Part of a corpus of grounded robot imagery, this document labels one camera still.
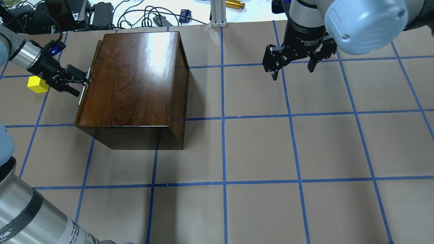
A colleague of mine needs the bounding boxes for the wooden drawer with white handle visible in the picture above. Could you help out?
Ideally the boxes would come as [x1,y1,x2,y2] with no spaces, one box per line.
[78,40,102,106]

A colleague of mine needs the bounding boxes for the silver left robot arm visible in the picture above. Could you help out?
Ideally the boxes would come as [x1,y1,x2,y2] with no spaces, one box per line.
[0,6,89,97]

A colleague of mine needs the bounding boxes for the aluminium frame post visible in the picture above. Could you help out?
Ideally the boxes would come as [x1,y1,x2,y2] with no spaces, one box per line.
[210,0,228,28]

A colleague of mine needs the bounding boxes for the gold metal cylinder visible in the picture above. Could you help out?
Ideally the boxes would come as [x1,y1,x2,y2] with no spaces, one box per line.
[225,0,245,10]

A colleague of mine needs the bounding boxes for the black power adapter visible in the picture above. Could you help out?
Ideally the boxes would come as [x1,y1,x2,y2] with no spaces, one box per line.
[91,2,114,26]

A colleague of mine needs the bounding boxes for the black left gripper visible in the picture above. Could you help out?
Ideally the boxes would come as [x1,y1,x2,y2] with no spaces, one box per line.
[27,55,88,97]

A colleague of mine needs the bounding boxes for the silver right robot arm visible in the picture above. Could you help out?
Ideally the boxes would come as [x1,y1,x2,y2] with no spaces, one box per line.
[262,0,433,80]

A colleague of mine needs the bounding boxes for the yellow block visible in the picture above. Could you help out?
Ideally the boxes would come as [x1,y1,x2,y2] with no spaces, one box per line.
[27,76,49,93]

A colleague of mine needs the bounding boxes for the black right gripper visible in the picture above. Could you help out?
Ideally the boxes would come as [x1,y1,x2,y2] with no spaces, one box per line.
[262,20,337,81]

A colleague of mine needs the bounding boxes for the dark brown wooden cabinet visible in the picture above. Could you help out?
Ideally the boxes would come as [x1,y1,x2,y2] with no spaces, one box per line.
[74,32,190,150]

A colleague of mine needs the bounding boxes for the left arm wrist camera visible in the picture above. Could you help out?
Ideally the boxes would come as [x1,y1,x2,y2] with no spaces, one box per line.
[41,40,66,57]

